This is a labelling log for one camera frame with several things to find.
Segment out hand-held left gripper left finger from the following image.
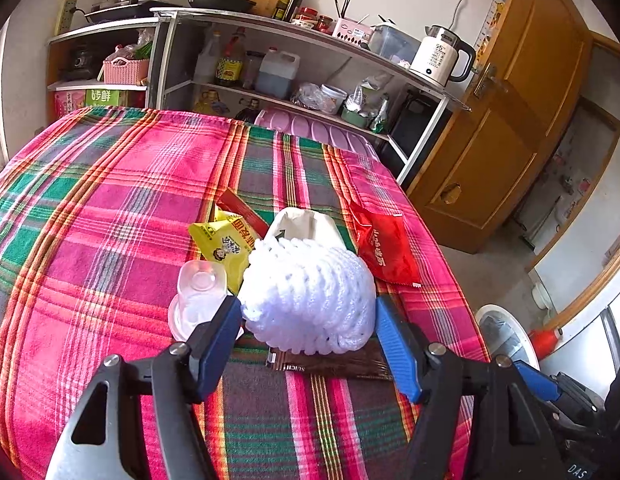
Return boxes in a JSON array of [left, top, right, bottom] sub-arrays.
[[45, 296, 243, 480]]

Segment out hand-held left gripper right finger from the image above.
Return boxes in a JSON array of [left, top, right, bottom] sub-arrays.
[[376, 295, 565, 480]]

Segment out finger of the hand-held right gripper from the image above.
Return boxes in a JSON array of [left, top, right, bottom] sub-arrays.
[[512, 359, 605, 423]]

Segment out red round container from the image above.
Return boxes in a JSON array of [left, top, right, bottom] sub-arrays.
[[531, 326, 563, 359]]

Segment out white round trash bin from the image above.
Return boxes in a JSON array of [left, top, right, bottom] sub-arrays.
[[474, 304, 540, 361]]

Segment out white foam fruit net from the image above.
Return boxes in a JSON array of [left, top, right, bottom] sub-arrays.
[[238, 237, 378, 356]]

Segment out clear plastic bin liner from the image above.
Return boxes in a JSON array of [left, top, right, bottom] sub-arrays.
[[487, 317, 535, 358]]

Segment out clear plastic cup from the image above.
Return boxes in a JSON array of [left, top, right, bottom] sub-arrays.
[[168, 259, 245, 343]]

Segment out dark brown wrapper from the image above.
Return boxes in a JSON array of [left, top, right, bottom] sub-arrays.
[[266, 342, 395, 382]]

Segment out yellow snack packet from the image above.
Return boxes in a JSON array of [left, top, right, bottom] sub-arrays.
[[188, 209, 255, 296]]

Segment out red plastic packet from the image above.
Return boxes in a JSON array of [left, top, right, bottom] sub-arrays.
[[349, 200, 423, 288]]

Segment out red strip packet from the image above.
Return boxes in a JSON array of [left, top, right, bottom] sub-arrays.
[[215, 189, 269, 238]]

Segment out white paper bag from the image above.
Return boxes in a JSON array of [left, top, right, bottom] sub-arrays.
[[266, 207, 343, 251]]

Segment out pink green plaid tablecloth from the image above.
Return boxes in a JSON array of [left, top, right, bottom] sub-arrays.
[[0, 106, 493, 480]]

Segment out black bag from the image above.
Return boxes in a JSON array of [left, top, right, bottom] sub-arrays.
[[390, 89, 438, 156]]

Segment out green packet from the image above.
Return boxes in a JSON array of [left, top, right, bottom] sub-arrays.
[[370, 95, 391, 135]]

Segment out storage box with pink lid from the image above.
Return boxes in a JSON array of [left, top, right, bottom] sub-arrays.
[[253, 106, 383, 161]]

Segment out green bowl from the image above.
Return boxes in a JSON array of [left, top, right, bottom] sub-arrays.
[[341, 102, 373, 128]]

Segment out white plastic tub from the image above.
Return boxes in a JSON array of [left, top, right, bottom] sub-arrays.
[[320, 83, 348, 116]]

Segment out white plastic bag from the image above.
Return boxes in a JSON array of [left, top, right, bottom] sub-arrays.
[[347, 72, 393, 111]]

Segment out crumpled clear plastic bag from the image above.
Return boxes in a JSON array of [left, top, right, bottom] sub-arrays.
[[290, 81, 325, 111]]

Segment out brown wooden door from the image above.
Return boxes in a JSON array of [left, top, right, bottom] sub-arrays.
[[407, 0, 595, 256]]

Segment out green carton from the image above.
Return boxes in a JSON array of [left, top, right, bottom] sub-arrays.
[[85, 88, 128, 108]]

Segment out dark liquid plastic jug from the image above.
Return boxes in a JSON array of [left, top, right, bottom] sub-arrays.
[[255, 47, 301, 100]]

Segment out glass jar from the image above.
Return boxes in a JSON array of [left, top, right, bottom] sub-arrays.
[[241, 50, 265, 91]]

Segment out oil bottle with yellow label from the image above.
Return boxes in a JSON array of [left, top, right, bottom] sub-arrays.
[[215, 27, 247, 87]]

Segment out pink carton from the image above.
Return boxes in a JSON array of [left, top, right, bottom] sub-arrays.
[[54, 90, 86, 121]]

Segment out clear plastic bottle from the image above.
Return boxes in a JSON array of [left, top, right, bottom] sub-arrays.
[[194, 32, 223, 85]]

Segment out pink woven basket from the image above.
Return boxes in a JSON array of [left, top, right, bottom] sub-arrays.
[[102, 45, 151, 86]]

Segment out white electric kettle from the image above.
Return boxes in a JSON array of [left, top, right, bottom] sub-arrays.
[[409, 25, 477, 88]]

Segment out clear plastic container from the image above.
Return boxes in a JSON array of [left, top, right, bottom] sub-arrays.
[[370, 22, 415, 63]]

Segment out black small appliance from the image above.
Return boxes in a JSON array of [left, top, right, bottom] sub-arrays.
[[60, 45, 103, 82]]

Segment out pink utensil holder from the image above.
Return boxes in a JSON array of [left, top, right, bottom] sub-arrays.
[[332, 16, 375, 50]]

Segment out white metal storage rack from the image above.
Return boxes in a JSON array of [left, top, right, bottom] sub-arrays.
[[150, 6, 471, 186]]

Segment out red lidded jars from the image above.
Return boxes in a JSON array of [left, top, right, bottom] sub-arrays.
[[292, 6, 335, 33]]

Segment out bunch of dark chopsticks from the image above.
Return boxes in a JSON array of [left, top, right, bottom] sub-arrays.
[[332, 0, 371, 23]]

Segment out black induction cooker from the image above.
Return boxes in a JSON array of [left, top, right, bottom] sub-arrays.
[[84, 0, 161, 23]]

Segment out beige power strip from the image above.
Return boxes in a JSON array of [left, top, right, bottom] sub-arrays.
[[55, 0, 81, 36]]

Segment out metal door handle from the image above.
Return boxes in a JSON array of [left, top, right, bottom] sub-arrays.
[[472, 62, 510, 101]]

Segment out wall chart strip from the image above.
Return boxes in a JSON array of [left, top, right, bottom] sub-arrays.
[[474, 0, 508, 56]]

